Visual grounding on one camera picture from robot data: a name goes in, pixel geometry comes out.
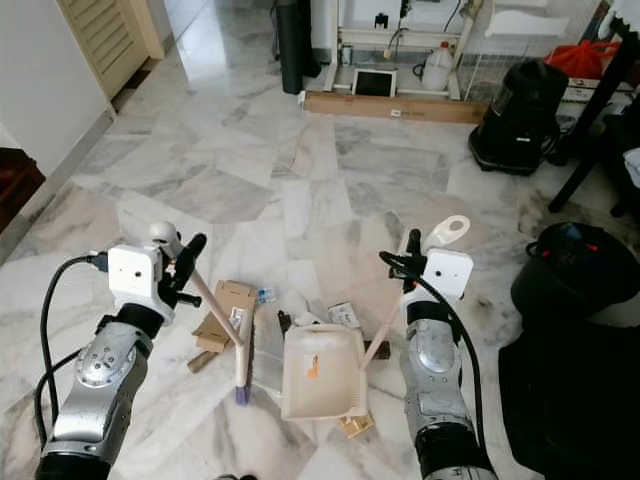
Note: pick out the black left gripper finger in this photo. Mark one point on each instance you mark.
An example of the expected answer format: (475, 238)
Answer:
(191, 255)

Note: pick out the beige hand brush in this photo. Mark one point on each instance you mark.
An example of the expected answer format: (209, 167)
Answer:
(243, 370)

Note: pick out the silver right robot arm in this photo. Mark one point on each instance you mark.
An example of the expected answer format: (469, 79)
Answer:
(430, 360)

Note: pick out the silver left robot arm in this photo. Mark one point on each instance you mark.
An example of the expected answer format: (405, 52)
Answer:
(105, 375)

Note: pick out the folded brown cardboard piece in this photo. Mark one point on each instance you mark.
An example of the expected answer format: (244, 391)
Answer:
(212, 335)

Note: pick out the small white printed box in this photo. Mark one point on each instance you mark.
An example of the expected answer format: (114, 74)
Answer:
(344, 315)

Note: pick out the small dark brown block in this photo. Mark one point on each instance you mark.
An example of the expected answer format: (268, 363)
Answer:
(378, 350)

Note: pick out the small clear plastic bottle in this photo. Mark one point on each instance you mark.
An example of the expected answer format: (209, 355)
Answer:
(268, 295)

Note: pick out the small black object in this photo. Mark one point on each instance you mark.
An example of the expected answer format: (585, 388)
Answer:
(284, 322)

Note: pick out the long brown cardboard box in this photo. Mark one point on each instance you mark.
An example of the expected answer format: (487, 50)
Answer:
(390, 106)

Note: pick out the black round trash bin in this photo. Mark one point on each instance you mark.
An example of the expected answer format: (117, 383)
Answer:
(575, 275)

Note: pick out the small tan cardboard scrap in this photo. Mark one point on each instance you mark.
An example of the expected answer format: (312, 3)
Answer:
(356, 426)

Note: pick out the white framed dark screen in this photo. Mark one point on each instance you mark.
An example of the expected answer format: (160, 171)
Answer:
(374, 83)

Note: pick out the black canister vacuum cleaner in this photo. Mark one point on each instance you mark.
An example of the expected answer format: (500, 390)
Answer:
(520, 115)

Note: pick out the white plastic jug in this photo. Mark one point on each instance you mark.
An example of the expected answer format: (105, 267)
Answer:
(437, 70)

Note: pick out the black slanted table leg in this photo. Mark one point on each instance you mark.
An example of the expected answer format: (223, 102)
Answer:
(585, 140)

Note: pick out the white shelf rack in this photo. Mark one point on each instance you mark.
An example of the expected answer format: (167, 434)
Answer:
(390, 37)

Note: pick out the tall black cylinder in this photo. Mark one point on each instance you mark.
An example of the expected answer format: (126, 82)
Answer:
(290, 45)

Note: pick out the beige louvered door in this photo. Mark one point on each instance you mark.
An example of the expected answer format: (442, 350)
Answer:
(105, 35)

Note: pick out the white plastic tray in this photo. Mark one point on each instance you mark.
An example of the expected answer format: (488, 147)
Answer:
(525, 22)

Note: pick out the red plastic bag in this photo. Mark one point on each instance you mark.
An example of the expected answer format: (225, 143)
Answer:
(582, 60)

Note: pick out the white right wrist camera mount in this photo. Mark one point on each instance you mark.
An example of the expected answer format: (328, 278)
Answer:
(448, 272)

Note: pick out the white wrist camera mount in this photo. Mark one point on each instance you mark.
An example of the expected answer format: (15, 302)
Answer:
(132, 272)
(448, 272)

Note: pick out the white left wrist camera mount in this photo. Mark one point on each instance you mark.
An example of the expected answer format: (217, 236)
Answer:
(132, 272)

